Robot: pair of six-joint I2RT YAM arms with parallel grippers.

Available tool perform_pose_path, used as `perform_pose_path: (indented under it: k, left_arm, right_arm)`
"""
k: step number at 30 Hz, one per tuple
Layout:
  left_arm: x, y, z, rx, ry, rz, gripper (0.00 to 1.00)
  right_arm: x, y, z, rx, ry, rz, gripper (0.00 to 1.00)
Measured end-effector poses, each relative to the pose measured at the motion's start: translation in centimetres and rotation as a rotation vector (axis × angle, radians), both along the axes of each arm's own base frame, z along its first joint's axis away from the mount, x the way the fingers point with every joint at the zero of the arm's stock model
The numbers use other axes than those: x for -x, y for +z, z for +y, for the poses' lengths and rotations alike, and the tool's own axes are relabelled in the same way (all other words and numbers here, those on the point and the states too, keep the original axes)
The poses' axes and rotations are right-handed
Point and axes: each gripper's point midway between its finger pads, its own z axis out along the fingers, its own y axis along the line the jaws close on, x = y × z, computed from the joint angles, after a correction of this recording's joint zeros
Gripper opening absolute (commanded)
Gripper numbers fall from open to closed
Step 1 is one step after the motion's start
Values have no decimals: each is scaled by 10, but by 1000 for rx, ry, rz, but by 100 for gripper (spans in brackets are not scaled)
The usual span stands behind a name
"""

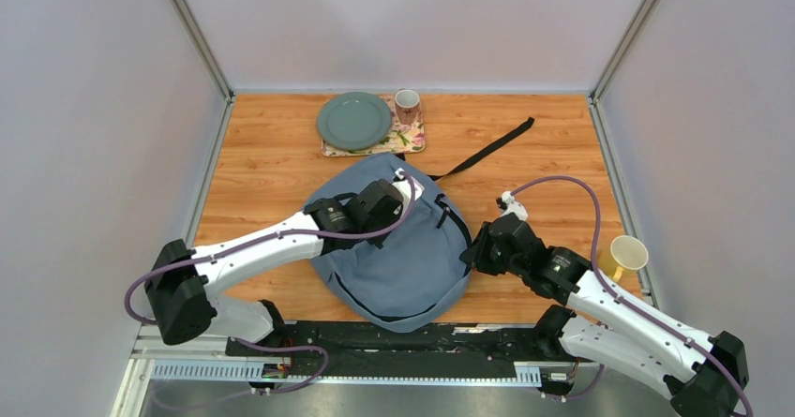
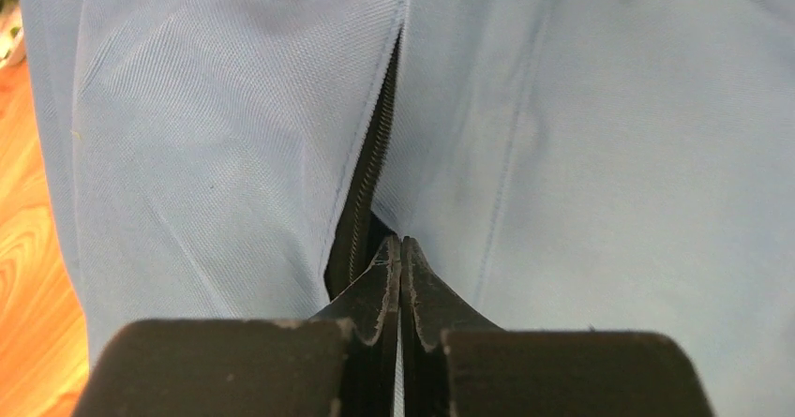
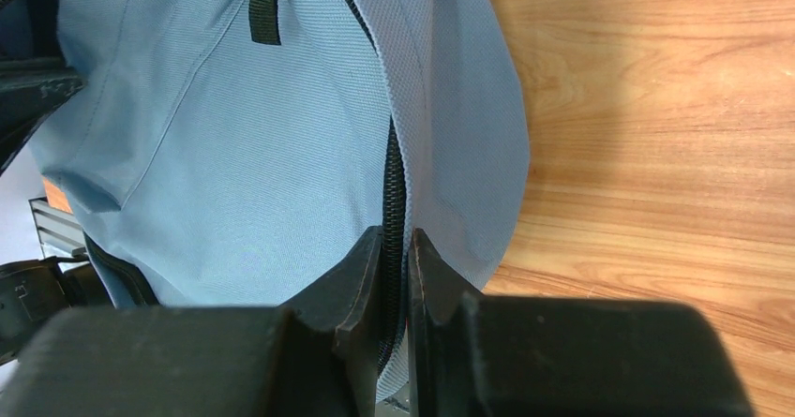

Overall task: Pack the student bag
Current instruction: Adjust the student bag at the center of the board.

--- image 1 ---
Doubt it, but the green ceramic plate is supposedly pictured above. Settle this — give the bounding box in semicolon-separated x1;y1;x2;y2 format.
316;92;393;151

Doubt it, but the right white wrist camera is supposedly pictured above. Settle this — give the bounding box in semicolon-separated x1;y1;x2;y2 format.
496;191;529;221

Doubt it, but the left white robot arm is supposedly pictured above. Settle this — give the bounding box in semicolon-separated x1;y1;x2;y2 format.
142;173;423;356

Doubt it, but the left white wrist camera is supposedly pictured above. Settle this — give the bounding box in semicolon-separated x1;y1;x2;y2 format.
392;168;425;204

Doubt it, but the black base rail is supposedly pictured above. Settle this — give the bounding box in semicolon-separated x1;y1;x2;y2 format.
225;302;580;395

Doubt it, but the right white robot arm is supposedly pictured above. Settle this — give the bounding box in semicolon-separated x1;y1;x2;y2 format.
460;213;749;416

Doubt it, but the pink patterned mug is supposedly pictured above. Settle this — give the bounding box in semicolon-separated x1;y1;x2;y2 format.
394;89;421;125

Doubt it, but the yellow mug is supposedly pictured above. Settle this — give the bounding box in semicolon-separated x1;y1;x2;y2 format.
597;235;650;281

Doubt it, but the blue-grey backpack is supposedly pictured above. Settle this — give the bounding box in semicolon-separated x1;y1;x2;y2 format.
302;116;536;335

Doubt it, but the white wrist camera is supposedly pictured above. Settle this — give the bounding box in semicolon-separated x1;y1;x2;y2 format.
496;191;529;221
392;168;425;204

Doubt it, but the floral placemat tray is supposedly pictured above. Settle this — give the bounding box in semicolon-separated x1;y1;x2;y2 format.
320;94;427;157

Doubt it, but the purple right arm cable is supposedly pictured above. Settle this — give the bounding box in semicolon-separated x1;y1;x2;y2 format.
509;175;754;417

